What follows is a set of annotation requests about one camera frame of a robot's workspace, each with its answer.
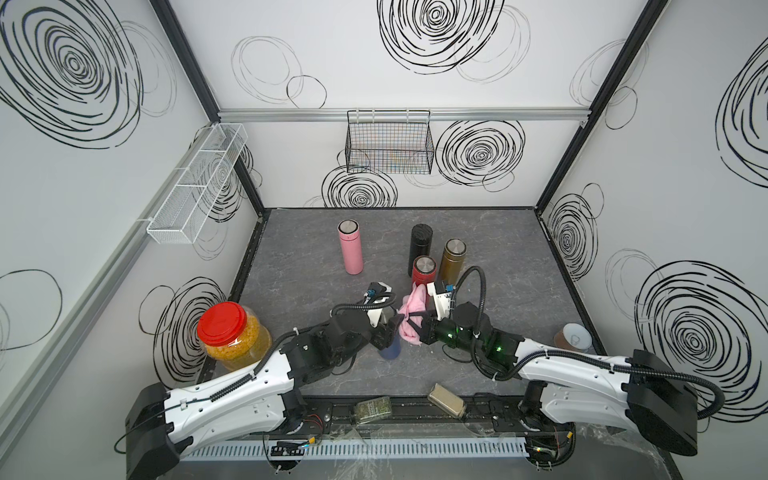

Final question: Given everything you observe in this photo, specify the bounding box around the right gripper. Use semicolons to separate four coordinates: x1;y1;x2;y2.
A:
405;310;483;360

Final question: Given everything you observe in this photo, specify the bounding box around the blue thermos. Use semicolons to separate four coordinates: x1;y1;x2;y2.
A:
379;334;402;360

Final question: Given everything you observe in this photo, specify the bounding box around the pink microfiber cloth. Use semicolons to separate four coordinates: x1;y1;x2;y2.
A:
398;283;427;345

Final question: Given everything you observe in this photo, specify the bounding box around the pink thermos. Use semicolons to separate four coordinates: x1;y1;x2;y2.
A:
337;219;364;275

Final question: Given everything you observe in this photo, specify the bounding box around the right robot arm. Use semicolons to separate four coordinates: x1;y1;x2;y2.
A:
408;286;698;456

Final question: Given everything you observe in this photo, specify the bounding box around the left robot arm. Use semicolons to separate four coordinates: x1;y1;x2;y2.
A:
123;282;402;479

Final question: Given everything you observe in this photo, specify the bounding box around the red thermos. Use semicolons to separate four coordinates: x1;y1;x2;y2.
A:
411;255;438;285

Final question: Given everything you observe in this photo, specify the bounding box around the gold thermos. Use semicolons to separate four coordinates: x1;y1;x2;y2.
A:
438;238;467;285

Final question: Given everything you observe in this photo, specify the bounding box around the black thermos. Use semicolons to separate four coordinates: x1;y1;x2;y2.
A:
407;223;433;277

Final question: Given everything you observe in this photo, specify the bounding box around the beige sponge block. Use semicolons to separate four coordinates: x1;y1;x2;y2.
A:
427;383;466;419

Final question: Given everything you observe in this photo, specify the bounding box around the green scouring pad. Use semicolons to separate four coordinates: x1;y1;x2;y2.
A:
353;396;393;424

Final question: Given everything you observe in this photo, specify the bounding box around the white lid can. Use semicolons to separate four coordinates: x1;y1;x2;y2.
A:
554;323;593;352

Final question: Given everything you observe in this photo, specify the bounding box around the red lid snack jar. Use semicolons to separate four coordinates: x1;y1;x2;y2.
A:
196;301;272;371

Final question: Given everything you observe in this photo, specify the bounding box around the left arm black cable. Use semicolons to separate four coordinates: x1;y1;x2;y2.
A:
329;293;398;319

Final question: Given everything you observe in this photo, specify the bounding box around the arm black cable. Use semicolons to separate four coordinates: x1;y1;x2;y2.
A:
451;265;727;421
329;293;398;319

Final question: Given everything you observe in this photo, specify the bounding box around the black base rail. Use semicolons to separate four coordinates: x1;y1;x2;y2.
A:
300;393;576;437

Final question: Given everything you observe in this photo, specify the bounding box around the black wire basket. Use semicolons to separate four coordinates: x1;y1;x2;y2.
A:
344;109;435;175

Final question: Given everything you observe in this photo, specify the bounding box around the white cable duct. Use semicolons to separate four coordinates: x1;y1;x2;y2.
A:
185;437;529;462

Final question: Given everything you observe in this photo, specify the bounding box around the white wire shelf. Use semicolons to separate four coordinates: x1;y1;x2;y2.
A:
147;123;247;245

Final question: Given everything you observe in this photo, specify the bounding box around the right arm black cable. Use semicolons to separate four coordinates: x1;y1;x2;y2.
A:
451;265;727;421

